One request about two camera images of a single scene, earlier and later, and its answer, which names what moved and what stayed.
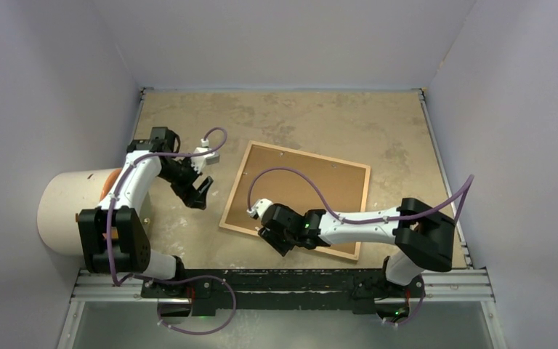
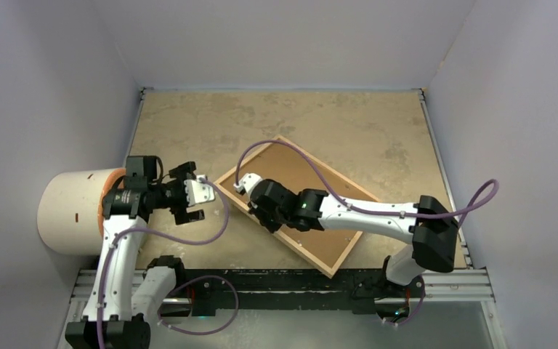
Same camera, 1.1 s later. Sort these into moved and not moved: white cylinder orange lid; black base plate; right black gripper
Moved: right black gripper
Not moved: black base plate; white cylinder orange lid
